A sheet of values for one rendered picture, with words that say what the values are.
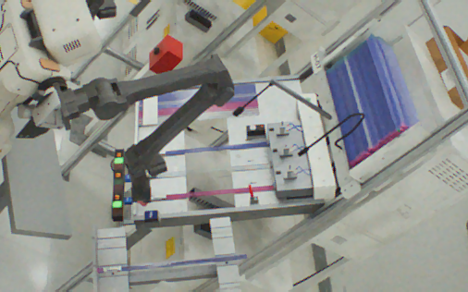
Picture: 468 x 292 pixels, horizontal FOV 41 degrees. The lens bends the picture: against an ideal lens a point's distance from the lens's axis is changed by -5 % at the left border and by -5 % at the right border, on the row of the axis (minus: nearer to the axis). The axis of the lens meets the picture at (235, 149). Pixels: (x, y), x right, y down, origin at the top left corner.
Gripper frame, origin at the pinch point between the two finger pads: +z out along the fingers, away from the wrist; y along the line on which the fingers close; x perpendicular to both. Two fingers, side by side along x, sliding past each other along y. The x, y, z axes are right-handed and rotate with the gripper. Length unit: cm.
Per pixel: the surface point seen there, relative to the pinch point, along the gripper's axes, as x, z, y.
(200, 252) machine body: -17, 46, 8
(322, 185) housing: -64, 3, 4
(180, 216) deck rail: -12.2, 11.2, 1.7
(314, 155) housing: -64, 2, 18
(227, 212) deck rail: -29.2, 10.9, 1.4
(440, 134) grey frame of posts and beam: -102, -28, -4
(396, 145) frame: -87, -22, -2
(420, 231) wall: -147, 136, 67
